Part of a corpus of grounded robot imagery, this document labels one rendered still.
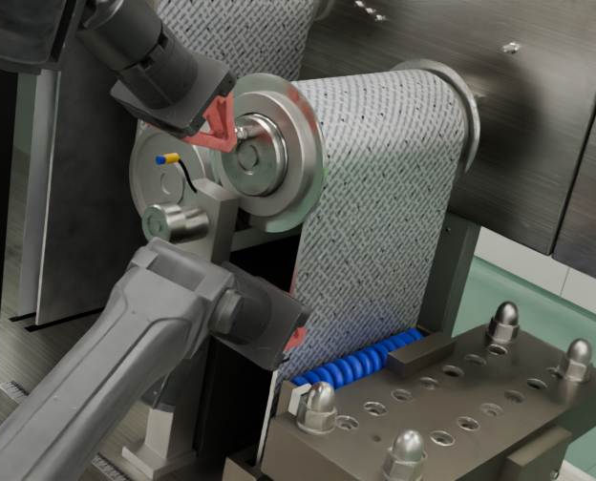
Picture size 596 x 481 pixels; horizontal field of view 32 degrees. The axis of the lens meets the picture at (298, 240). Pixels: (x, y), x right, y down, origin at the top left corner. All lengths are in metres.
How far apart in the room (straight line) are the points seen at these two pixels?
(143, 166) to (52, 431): 0.53
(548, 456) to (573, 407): 0.08
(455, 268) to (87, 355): 0.67
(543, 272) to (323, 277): 2.95
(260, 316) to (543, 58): 0.45
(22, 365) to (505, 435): 0.56
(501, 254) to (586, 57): 2.90
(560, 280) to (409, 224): 2.83
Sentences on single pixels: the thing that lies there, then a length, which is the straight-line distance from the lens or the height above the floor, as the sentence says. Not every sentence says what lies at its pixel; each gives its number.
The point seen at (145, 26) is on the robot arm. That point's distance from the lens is 0.80.
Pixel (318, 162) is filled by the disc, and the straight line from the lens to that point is 0.91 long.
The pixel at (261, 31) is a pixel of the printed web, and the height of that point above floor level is 1.31.
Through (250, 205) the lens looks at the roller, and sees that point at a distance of 0.96.
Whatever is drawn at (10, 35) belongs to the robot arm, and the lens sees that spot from 0.76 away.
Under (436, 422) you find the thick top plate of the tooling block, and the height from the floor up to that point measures 1.03.
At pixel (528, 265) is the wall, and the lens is 3.94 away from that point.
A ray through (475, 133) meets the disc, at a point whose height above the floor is 1.27.
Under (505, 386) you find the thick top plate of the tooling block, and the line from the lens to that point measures 1.12.
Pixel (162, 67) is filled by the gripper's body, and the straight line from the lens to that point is 0.82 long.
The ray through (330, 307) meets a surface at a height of 1.10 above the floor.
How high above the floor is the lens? 1.56
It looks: 23 degrees down
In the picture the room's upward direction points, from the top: 11 degrees clockwise
